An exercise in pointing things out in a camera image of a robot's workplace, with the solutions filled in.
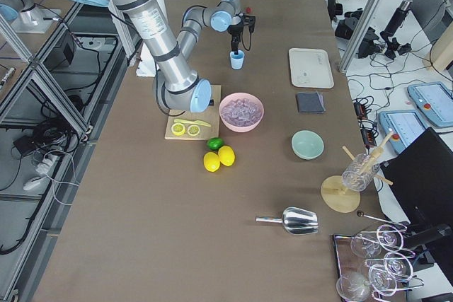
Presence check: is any teach pendant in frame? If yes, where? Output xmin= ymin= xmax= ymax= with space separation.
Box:
xmin=407 ymin=81 xmax=452 ymax=128
xmin=378 ymin=110 xmax=428 ymax=154

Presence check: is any light blue cup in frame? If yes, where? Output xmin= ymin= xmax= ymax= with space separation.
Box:
xmin=229 ymin=50 xmax=245 ymax=70

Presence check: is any near teach pendant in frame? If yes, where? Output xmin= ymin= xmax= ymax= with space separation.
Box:
xmin=378 ymin=110 xmax=428 ymax=154

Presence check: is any upper lemon slice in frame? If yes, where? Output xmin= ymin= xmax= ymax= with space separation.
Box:
xmin=171 ymin=122 xmax=185 ymax=136

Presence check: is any grey folded cloth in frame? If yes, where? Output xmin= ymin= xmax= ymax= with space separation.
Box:
xmin=296 ymin=92 xmax=326 ymax=114

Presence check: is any pink bowl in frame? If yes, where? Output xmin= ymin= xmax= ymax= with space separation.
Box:
xmin=219 ymin=93 xmax=264 ymax=132

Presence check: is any long bar spoon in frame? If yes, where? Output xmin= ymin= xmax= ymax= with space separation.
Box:
xmin=356 ymin=210 xmax=408 ymax=228

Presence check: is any lower lemon slice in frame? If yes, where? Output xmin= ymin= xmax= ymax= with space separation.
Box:
xmin=186 ymin=124 xmax=201 ymax=137

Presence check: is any lemon slice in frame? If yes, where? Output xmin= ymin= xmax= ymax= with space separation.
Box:
xmin=186 ymin=124 xmax=201 ymax=137
xmin=171 ymin=122 xmax=185 ymax=136

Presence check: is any far teach pendant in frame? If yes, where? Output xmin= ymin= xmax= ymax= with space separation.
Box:
xmin=407 ymin=81 xmax=452 ymax=128

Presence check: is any bamboo cutting board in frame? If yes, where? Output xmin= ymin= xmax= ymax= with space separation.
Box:
xmin=164 ymin=85 xmax=222 ymax=141

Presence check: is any yellow plastic knife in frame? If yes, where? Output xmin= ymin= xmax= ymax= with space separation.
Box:
xmin=173 ymin=119 xmax=212 ymax=127

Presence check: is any aluminium frame post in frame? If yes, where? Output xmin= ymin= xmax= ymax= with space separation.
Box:
xmin=338 ymin=0 xmax=382 ymax=74

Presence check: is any wooden glass stand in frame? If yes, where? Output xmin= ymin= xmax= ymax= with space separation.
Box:
xmin=321 ymin=129 xmax=394 ymax=213

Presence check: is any green lime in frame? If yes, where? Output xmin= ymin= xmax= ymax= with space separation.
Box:
xmin=206 ymin=137 xmax=224 ymax=151

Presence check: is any steel ice scoop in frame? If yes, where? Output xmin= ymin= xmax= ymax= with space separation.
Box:
xmin=256 ymin=207 xmax=319 ymax=235

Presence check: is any cream rabbit tray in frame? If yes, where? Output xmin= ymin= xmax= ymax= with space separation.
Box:
xmin=288 ymin=47 xmax=334 ymax=89

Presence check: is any whole lemon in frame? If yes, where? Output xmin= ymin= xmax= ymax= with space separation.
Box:
xmin=203 ymin=151 xmax=220 ymax=173
xmin=217 ymin=145 xmax=236 ymax=166

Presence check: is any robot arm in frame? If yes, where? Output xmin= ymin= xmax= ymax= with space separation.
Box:
xmin=72 ymin=0 xmax=256 ymax=112

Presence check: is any black tray with glasses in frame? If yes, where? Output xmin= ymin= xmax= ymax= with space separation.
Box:
xmin=331 ymin=234 xmax=420 ymax=301

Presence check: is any crystal glass on stand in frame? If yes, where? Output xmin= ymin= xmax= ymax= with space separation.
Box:
xmin=342 ymin=153 xmax=379 ymax=192

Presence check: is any green bowl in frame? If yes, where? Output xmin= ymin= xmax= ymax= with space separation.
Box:
xmin=291 ymin=130 xmax=324 ymax=160

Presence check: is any lower whole lemon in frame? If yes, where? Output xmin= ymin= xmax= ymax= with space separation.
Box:
xmin=203 ymin=151 xmax=220 ymax=173

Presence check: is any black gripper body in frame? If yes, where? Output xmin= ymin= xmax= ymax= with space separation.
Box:
xmin=227 ymin=13 xmax=256 ymax=35

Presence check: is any clear ice cubes pile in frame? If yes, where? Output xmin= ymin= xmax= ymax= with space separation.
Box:
xmin=220 ymin=99 xmax=263 ymax=127

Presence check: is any upper whole lemon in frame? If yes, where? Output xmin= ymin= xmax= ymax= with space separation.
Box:
xmin=217 ymin=145 xmax=236 ymax=166

